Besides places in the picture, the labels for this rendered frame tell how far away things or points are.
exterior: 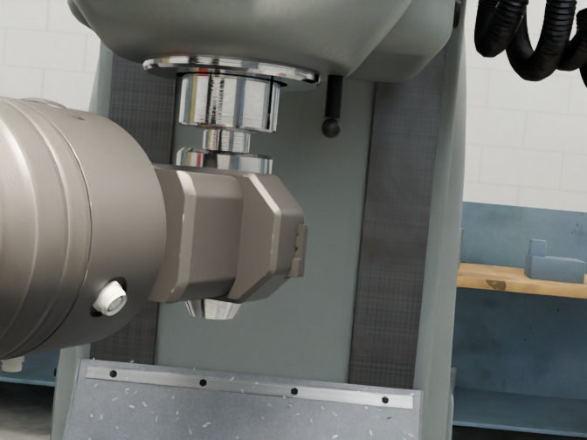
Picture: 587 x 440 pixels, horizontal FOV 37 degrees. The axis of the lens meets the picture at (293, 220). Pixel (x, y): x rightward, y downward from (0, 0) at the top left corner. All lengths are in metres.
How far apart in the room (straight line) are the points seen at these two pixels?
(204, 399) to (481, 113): 4.00
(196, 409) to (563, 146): 4.11
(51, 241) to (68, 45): 4.60
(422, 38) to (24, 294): 0.34
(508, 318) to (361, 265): 4.00
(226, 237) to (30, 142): 0.11
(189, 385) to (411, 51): 0.40
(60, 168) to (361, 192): 0.55
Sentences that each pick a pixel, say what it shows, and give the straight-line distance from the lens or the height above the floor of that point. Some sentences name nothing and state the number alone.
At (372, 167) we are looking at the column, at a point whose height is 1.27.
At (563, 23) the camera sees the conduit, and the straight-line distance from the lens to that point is 0.66.
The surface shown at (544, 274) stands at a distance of 4.14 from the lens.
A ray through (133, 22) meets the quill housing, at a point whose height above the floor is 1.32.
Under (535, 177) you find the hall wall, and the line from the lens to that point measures 4.76.
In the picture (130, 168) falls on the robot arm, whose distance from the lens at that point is 0.30.
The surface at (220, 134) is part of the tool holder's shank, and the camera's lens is 0.41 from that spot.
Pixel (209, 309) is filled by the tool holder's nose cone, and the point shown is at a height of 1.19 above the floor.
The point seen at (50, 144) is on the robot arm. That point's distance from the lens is 0.28.
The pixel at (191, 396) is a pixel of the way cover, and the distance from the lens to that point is 0.81.
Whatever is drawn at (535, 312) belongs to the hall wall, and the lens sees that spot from 4.81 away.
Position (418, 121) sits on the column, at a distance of 0.80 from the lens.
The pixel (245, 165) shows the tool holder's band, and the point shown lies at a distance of 0.40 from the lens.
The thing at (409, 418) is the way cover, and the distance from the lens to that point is 0.81.
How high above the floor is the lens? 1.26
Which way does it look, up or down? 3 degrees down
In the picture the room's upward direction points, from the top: 5 degrees clockwise
